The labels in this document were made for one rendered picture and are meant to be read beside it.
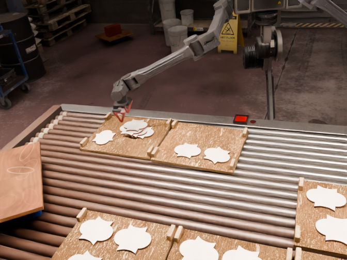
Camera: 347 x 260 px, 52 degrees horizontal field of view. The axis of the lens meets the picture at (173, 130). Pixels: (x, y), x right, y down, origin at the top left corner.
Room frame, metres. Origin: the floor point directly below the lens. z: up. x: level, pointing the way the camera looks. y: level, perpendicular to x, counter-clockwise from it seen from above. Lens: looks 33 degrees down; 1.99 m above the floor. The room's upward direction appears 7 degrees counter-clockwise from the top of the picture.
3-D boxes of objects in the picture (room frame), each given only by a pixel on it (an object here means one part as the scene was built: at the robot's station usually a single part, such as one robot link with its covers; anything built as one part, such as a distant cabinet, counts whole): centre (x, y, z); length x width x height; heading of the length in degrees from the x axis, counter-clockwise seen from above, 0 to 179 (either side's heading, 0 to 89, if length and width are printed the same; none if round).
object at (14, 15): (5.11, 2.09, 0.44); 0.59 x 0.59 x 0.88
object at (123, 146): (1.65, 0.25, 0.93); 0.41 x 0.35 x 0.02; 66
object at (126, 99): (1.69, 0.25, 1.14); 0.10 x 0.07 x 0.07; 163
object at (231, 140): (1.47, -0.13, 0.93); 0.41 x 0.35 x 0.02; 64
